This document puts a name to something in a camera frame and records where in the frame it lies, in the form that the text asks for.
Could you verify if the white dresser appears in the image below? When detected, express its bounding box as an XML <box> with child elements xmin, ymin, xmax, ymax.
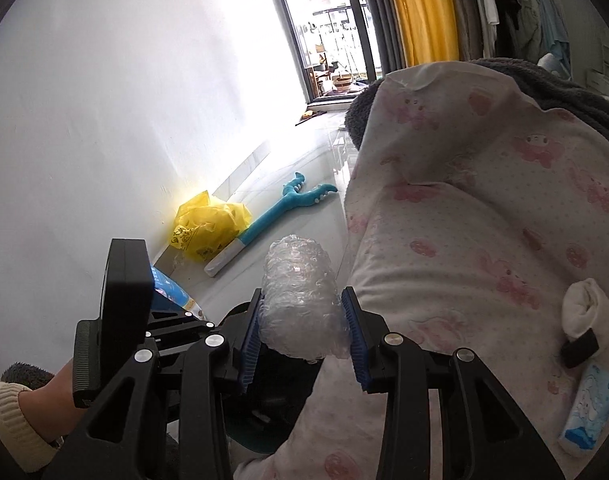
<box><xmin>583</xmin><ymin>42</ymin><xmax>609</xmax><ymax>103</ymax></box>

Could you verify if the grey curtain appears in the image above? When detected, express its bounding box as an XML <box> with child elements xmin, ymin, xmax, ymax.
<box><xmin>359</xmin><ymin>0</ymin><xmax>410</xmax><ymax>77</ymax></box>
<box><xmin>445</xmin><ymin>0</ymin><xmax>485</xmax><ymax>63</ymax></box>

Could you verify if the yellow plastic bag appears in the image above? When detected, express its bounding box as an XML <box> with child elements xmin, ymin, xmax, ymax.
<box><xmin>172</xmin><ymin>189</ymin><xmax>253</xmax><ymax>264</ymax></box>

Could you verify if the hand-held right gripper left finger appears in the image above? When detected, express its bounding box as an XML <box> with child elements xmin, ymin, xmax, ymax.
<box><xmin>59</xmin><ymin>287</ymin><xmax>265</xmax><ymax>480</ymax></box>

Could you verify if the person's left forearm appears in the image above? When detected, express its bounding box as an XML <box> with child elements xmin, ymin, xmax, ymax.
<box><xmin>0</xmin><ymin>367</ymin><xmax>85</xmax><ymax>474</ymax></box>

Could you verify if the yellow curtain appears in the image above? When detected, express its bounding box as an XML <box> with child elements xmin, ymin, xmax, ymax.
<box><xmin>382</xmin><ymin>0</ymin><xmax>461</xmax><ymax>69</ymax></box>

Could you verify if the light blue plush toy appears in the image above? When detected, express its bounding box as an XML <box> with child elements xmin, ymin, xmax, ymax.
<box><xmin>536</xmin><ymin>51</ymin><xmax>571</xmax><ymax>75</ymax></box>

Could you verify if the beige hanging garment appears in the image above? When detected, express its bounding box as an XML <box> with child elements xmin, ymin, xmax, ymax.
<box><xmin>515</xmin><ymin>0</ymin><xmax>545</xmax><ymax>61</ymax></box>

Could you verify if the pink printed bed sheet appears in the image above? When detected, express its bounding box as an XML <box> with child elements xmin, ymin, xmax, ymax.
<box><xmin>234</xmin><ymin>62</ymin><xmax>609</xmax><ymax>480</ymax></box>

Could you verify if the blue tissue packet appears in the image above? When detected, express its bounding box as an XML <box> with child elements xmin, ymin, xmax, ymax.
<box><xmin>558</xmin><ymin>360</ymin><xmax>609</xmax><ymax>459</ymax></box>

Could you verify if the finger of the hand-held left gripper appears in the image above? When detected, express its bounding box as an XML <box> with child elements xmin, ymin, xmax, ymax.
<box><xmin>148</xmin><ymin>307</ymin><xmax>220</xmax><ymax>354</ymax></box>

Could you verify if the white hanging shirt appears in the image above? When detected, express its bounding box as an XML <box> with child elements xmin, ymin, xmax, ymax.
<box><xmin>472</xmin><ymin>0</ymin><xmax>501</xmax><ymax>59</ymax></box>

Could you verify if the light blue hanging garment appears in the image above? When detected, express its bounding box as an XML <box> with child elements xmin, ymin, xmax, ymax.
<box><xmin>532</xmin><ymin>0</ymin><xmax>571</xmax><ymax>63</ymax></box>

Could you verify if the grey fleece blanket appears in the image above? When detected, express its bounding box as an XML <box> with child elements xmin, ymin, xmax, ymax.
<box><xmin>345</xmin><ymin>57</ymin><xmax>609</xmax><ymax>171</ymax></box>

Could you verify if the white sock with black band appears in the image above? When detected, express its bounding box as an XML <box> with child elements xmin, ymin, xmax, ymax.
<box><xmin>559</xmin><ymin>277</ymin><xmax>609</xmax><ymax>369</ymax></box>

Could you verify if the grey fluffy rug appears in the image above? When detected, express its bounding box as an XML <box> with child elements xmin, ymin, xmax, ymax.
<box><xmin>1</xmin><ymin>359</ymin><xmax>56</xmax><ymax>387</ymax></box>

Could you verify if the bubble wrap roll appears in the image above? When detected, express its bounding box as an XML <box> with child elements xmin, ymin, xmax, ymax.
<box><xmin>261</xmin><ymin>234</ymin><xmax>353</xmax><ymax>362</ymax></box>

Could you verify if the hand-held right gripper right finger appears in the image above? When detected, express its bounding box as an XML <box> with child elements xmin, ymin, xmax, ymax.
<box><xmin>341</xmin><ymin>286</ymin><xmax>565</xmax><ymax>480</ymax></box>

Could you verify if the blue wipes packet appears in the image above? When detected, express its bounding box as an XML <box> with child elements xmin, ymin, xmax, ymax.
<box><xmin>149</xmin><ymin>266</ymin><xmax>201</xmax><ymax>315</ymax></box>

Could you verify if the teal white back scratcher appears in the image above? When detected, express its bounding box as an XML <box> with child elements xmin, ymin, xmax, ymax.
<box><xmin>204</xmin><ymin>171</ymin><xmax>339</xmax><ymax>277</ymax></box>

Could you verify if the black framed balcony door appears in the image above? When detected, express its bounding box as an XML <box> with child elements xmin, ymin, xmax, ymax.
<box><xmin>264</xmin><ymin>0</ymin><xmax>386</xmax><ymax>107</ymax></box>

